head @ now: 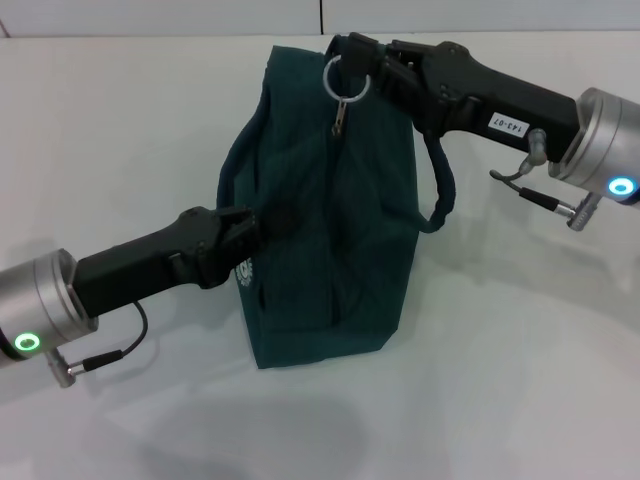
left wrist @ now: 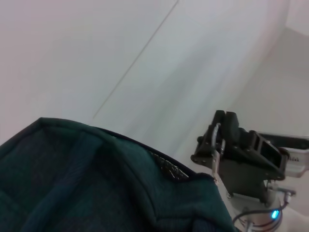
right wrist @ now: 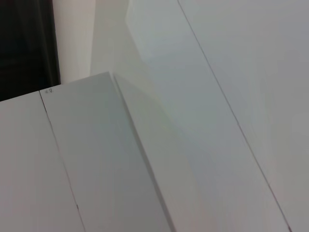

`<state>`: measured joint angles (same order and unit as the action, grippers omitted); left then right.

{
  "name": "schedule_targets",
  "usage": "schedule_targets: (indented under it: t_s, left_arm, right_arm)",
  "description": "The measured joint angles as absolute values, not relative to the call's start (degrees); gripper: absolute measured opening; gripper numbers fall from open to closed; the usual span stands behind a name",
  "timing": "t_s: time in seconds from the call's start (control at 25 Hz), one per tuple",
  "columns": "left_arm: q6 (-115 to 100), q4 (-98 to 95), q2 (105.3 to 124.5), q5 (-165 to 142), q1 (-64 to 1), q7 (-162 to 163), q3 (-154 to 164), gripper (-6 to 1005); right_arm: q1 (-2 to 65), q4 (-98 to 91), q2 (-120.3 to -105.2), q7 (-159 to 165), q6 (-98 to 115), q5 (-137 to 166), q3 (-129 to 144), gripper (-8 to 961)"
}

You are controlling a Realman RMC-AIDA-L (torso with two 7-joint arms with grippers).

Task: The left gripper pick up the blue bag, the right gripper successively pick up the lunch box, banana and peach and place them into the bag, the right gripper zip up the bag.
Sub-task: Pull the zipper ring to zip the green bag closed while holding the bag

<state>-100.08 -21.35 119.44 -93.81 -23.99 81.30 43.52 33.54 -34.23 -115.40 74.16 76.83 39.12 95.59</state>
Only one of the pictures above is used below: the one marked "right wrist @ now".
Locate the black curtain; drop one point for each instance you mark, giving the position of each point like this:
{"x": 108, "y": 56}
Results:
{"x": 24, "y": 48}

